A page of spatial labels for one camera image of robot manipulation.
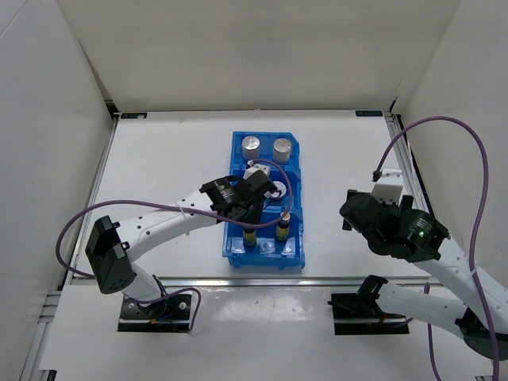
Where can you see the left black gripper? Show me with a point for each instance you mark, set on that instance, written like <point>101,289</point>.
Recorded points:
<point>255,217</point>

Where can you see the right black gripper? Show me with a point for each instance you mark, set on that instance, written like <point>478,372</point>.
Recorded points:
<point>406,203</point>

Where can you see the blue plastic divided bin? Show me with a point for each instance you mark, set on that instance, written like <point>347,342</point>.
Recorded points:
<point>268,251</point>

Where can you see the amber bottle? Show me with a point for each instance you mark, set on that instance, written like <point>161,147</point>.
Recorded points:
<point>283,227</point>
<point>249,237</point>

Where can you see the white-lid spice jar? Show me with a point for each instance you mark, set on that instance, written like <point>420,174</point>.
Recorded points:
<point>280,193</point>

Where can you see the silver-lid shaker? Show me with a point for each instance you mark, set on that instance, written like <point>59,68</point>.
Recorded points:
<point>251,148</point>
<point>281,152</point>

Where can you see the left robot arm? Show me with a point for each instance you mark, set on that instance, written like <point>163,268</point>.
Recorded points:
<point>114,247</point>

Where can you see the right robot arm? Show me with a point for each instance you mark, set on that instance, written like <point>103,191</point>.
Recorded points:
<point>478,312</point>

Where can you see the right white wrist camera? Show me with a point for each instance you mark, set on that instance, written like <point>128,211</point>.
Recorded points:
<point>388,186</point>

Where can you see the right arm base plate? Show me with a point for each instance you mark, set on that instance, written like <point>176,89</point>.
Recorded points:
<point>353,316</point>

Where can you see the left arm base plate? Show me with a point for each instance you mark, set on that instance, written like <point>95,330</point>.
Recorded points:
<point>172,315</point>

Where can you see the aluminium table edge rail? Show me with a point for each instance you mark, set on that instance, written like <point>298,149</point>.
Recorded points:
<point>272,282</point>

